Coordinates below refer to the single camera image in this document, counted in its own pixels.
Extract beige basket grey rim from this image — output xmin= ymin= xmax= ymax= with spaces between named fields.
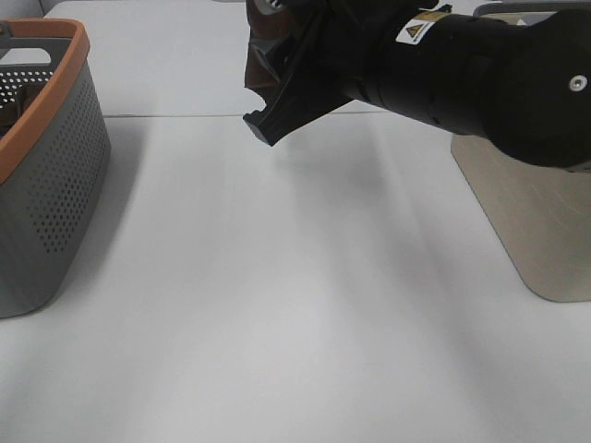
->
xmin=450 ymin=2 xmax=591 ymax=305

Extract grey perforated basket orange rim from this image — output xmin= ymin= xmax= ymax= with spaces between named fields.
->
xmin=1 ymin=18 xmax=111 ymax=318

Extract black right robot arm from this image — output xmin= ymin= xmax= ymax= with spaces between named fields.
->
xmin=244 ymin=1 xmax=590 ymax=173

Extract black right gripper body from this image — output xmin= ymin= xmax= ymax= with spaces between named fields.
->
xmin=285 ymin=1 xmax=438 ymax=115

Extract brown towel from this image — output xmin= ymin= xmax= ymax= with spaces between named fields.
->
xmin=244 ymin=1 xmax=299 ymax=102

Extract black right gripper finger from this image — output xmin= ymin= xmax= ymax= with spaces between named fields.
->
xmin=243 ymin=15 xmax=351 ymax=146

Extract brown towels inside grey basket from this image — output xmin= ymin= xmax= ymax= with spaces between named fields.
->
xmin=1 ymin=84 xmax=42 ymax=138

